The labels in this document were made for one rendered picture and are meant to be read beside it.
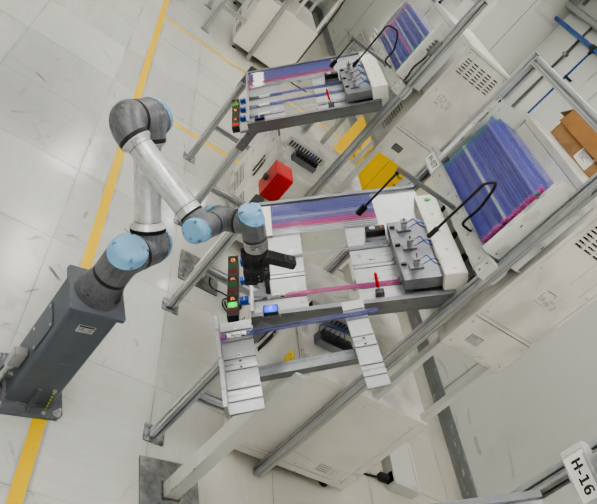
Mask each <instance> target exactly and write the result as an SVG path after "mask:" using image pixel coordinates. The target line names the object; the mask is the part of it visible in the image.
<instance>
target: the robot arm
mask: <svg viewBox="0 0 597 504"><path fill-rule="evenodd" d="M108 121H109V128H110V131H111V134H112V136H113V138H114V140H115V141H116V143H117V144H118V146H119V147H120V148H121V150H122V151H123V152H124V153H129V154H130V156H131V157H132V158H133V170H134V222H133V223H132V224H130V233H122V234H119V235H117V236H116V237H115V238H114V239H113V240H112V241H111V242H110V243H109V244H108V246H107V248H106V250H105V251H104V252H103V254H102V255H101V257H100V258H99V259H98V261H97V262H96V264H95V265H94V266H93V267H91V268H90V269H88V270H87V271H85V272H83V273H82V274H81V275H80V276H79V277H78V279H77V280H76V282H75V290H76V293H77V295H78V297H79V298H80V299H81V300H82V301H83V302H84V303H85V304H86V305H88V306H89V307H91V308H93V309H95V310H99V311H111V310H113V309H115V308H116V307H117V306H118V304H119V303H120V302H121V300H122V296H123V292H124V288H125V286H126V285H127V284H128V283H129V281H130V280H131V279H132V277H133V276H134V275H135V274H137V273H139V272H141V271H143V270H145V269H147V268H149V267H151V266H153V265H156V264H159V263H161V262H162V261H163V260H165V259H166V258H167V257H168V256H169V255H170V253H171V251H172V247H173V241H172V237H171V235H169V232H168V231H167V230H166V225H165V224H164V223H163V222H162V221H161V197H162V198H163V199H164V200H165V202H166V203H167V204H168V206H169V207H170V208H171V210H172V211H173V212H174V214H175V215H176V216H177V218H178V219H179V220H180V221H181V223H182V224H183V225H182V234H183V237H184V239H185V240H186V241H187V242H189V243H191V244H199V243H202V242H206V241H208V240H209V239H210V238H212V237H214V236H217V235H219V234H221V233H223V232H231V233H236V234H237V233H238V234H242V239H243V244H244V248H241V259H242V262H243V275H244V280H245V286H247V285H251V286H252V285H253V288H255V289H256V290H254V291H253V295H255V296H265V297H267V299H268V300H270V298H271V297H272V291H271V282H270V280H271V278H270V265H274V266H278V267H283V268H287V269H291V270H294V269H295V267H296V265H297V262H296V257H295V256H292V255H288V254H284V253H280V252H276V251H272V250H268V239H267V233H266V226H265V216H264V214H263V209H262V207H261V206H260V205H259V204H257V203H253V202H251V203H245V204H243V205H241V206H240V207H239V209H237V208H231V207H225V206H221V205H208V206H206V209H203V207H202V206H201V205H200V203H199V202H198V201H197V199H196V198H195V197H194V195H193V194H192V193H191V191H190V190H189V189H188V187H187V186H186V185H185V183H184V182H183V181H182V179H181V178H180V177H179V176H178V174H177V173H176V172H175V170H174V169H173V168H172V166H171V165H170V164H169V162H168V161H167V160H166V158H165V157H164V156H163V154H162V153H161V148H162V147H163V146H164V145H165V144H166V133H167V132H168V131H169V130H170V129H171V128H172V125H173V114H172V111H171V109H170V108H169V106H168V105H167V104H166V103H165V102H164V101H163V100H161V99H159V98H152V97H144V98H136V99H124V100H121V101H119V102H117V103H116V104H115V105H114V106H113V107H112V109H111V111H110V113H109V119H108Z"/></svg>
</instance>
